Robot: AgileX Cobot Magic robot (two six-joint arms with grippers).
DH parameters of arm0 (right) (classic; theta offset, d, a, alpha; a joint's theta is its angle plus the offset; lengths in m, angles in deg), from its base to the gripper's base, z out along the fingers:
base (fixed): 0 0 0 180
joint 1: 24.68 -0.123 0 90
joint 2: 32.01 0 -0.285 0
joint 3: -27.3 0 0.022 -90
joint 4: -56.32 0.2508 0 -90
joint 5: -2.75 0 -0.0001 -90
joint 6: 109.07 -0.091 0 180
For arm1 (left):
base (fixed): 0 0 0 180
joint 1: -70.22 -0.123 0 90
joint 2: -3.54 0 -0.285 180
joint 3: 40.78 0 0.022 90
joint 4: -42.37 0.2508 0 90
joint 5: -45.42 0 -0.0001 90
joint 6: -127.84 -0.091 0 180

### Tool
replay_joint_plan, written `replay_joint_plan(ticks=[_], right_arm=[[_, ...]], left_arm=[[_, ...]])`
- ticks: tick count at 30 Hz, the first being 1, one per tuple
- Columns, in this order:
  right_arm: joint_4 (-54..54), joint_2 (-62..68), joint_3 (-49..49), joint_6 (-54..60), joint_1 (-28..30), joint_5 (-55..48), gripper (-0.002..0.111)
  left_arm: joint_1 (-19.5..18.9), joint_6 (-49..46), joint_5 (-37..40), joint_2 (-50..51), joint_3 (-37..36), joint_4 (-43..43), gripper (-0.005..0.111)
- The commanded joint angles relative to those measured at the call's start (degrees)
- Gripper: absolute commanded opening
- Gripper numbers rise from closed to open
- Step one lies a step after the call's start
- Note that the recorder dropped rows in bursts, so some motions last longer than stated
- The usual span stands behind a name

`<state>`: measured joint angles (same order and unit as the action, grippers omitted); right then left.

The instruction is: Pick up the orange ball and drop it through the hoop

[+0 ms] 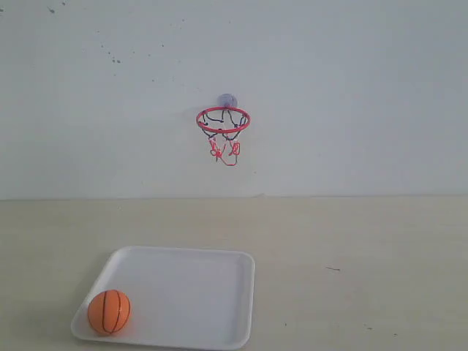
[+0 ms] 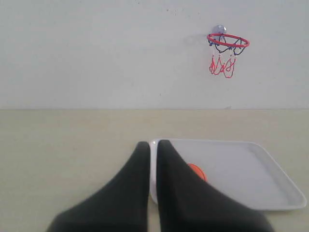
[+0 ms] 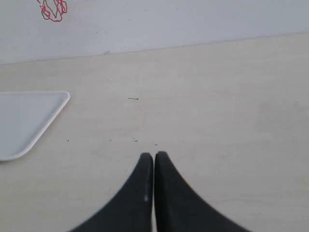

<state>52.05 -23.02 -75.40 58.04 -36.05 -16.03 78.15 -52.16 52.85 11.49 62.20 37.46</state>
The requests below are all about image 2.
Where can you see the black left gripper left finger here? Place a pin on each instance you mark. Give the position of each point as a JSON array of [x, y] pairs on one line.
[[120, 206]]

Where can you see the small orange basketball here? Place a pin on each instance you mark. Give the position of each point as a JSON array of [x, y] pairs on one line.
[[198, 171]]

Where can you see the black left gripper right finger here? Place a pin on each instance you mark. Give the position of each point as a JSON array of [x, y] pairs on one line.
[[187, 203]]

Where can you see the red mini basketball hoop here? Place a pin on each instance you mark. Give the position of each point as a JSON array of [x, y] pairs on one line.
[[225, 50]]

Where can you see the clear suction cup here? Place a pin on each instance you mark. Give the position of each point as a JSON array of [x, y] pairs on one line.
[[219, 29]]

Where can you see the white plastic tray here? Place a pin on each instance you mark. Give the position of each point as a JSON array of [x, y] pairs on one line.
[[243, 171]]

